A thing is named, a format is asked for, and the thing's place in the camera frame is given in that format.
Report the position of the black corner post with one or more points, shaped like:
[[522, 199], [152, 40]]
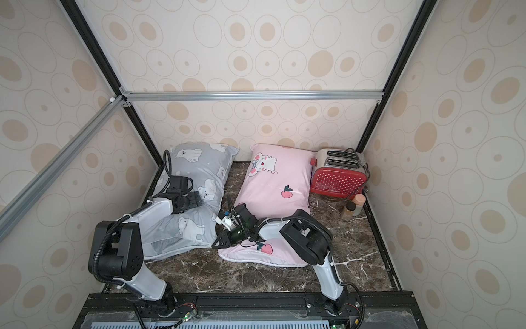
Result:
[[73, 12], [415, 31]]

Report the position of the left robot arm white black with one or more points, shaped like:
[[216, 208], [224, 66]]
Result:
[[117, 258]]

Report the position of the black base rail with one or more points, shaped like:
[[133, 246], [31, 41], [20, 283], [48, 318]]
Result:
[[391, 309]]

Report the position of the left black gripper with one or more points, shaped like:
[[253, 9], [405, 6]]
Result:
[[196, 199]]

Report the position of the right black corner post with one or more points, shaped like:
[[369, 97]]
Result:
[[415, 31]]

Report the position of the pink peach print pillow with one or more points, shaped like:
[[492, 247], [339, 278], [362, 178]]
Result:
[[276, 185]]

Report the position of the bottle with pink cap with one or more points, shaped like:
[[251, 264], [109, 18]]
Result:
[[359, 200]]

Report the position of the left slanted aluminium frame bar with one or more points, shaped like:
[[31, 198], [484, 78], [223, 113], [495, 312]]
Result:
[[25, 200]]

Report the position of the left black corner post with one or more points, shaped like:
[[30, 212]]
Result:
[[73, 12]]

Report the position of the horizontal aluminium frame bar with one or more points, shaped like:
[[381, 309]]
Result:
[[265, 95]]

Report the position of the bottle with dark cap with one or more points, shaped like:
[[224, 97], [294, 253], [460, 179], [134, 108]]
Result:
[[348, 211]]

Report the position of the red and cream toaster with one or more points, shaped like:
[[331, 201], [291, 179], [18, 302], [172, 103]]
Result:
[[340, 173]]

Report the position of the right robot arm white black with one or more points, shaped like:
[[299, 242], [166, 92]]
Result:
[[298, 240]]

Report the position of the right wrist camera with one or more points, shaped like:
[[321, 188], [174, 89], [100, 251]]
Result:
[[225, 220]]

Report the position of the grey bear print pillow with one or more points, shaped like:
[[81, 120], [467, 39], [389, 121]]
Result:
[[206, 167]]

